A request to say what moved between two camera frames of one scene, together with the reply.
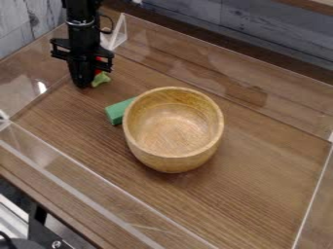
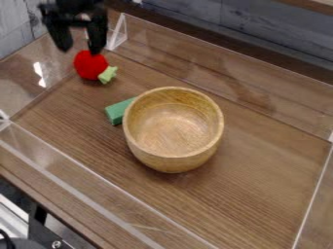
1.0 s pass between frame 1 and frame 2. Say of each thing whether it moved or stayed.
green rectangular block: stayed
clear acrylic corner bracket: stayed
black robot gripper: moved
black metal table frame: stayed
